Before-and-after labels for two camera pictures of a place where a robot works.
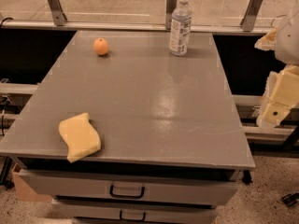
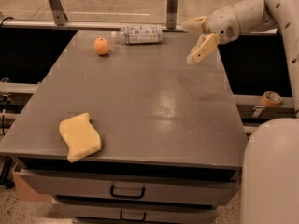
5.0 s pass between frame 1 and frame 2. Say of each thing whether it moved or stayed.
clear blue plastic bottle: moved
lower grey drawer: stayed
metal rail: stayed
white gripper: moved
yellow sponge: stayed
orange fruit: stayed
